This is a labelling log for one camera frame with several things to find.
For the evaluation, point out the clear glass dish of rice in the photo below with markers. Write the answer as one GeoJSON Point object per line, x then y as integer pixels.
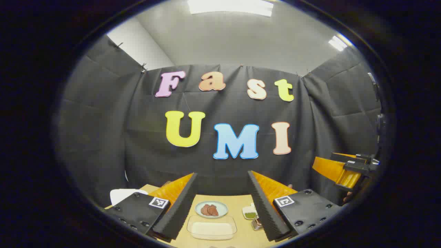
{"type": "Point", "coordinates": [212, 229]}

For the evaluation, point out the white divided dish of beans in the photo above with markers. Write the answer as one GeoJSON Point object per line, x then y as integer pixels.
{"type": "Point", "coordinates": [249, 212]}

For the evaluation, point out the long ceiling light panel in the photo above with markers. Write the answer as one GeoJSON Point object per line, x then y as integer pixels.
{"type": "Point", "coordinates": [231, 7]}

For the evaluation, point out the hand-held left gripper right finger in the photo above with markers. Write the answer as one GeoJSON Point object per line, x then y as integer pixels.
{"type": "Point", "coordinates": [265, 213]}

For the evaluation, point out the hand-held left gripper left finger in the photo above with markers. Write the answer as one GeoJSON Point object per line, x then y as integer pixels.
{"type": "Point", "coordinates": [179, 213]}

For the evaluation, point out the pale green plate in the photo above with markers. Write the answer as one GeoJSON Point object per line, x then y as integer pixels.
{"type": "Point", "coordinates": [222, 206]}

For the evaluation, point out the black backdrop cloth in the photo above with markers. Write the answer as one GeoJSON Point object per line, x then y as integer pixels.
{"type": "Point", "coordinates": [103, 131]}

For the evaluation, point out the brown meat slices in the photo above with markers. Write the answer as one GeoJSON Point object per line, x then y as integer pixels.
{"type": "Point", "coordinates": [209, 209]}

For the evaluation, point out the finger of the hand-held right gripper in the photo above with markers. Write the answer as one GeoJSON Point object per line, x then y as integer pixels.
{"type": "Point", "coordinates": [327, 167]}

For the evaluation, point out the white rice cooker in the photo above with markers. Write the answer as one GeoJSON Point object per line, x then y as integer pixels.
{"type": "Point", "coordinates": [122, 194]}

